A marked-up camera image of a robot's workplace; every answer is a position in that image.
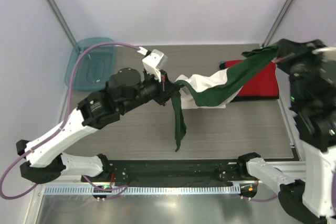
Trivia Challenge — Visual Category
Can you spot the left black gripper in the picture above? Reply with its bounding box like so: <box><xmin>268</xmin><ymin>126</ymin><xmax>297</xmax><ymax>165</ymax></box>
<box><xmin>120</xmin><ymin>68</ymin><xmax>180</xmax><ymax>114</ymax></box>

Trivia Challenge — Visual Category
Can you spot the white and green t-shirt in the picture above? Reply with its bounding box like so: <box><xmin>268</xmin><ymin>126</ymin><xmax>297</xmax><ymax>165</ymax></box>
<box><xmin>170</xmin><ymin>38</ymin><xmax>325</xmax><ymax>153</ymax></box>

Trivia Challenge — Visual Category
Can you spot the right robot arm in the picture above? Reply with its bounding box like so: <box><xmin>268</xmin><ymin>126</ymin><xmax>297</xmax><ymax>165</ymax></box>
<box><xmin>236</xmin><ymin>47</ymin><xmax>335</xmax><ymax>223</ymax></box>

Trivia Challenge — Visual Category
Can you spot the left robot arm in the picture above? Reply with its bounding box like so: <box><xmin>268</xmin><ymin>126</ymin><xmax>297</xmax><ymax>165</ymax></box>
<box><xmin>16</xmin><ymin>68</ymin><xmax>181</xmax><ymax>184</ymax></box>

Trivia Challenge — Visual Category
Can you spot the teal plastic bin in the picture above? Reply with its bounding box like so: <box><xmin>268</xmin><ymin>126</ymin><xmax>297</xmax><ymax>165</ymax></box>
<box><xmin>65</xmin><ymin>37</ymin><xmax>116</xmax><ymax>92</ymax></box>

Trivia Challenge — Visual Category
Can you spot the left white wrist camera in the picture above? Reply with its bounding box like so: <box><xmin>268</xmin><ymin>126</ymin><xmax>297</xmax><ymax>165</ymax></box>
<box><xmin>137</xmin><ymin>47</ymin><xmax>168</xmax><ymax>82</ymax></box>

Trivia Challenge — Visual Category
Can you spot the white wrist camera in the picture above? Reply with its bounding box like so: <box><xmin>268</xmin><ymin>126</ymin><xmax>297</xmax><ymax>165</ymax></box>
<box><xmin>312</xmin><ymin>47</ymin><xmax>336</xmax><ymax>60</ymax></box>
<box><xmin>137</xmin><ymin>47</ymin><xmax>168</xmax><ymax>82</ymax></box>

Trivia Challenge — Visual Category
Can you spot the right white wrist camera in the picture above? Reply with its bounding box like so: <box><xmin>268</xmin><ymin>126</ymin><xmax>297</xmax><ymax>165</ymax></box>
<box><xmin>312</xmin><ymin>47</ymin><xmax>336</xmax><ymax>60</ymax></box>

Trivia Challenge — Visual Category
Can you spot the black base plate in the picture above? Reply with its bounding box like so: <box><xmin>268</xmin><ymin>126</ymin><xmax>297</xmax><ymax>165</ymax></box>
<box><xmin>91</xmin><ymin>158</ymin><xmax>256</xmax><ymax>184</ymax></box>

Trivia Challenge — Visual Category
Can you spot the white slotted cable duct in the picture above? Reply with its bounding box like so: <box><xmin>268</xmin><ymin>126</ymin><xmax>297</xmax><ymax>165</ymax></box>
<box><xmin>44</xmin><ymin>184</ymin><xmax>240</xmax><ymax>196</ymax></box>

